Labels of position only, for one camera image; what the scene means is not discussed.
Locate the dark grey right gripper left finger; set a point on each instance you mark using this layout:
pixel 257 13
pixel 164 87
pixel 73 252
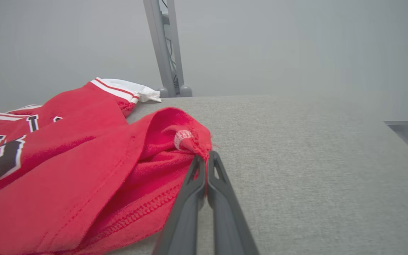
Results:
pixel 182 219

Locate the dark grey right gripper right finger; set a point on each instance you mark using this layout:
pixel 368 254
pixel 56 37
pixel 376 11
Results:
pixel 228 223

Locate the red jersey number 33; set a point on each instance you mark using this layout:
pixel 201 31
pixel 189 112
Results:
pixel 66 159

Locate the grey fabric sofa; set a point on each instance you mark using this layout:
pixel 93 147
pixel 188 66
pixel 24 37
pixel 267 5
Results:
pixel 313 177

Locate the grey metal post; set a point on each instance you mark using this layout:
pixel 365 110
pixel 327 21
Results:
pixel 158 42

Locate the grey metal baseboard rail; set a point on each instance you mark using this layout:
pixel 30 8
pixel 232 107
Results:
pixel 406 132

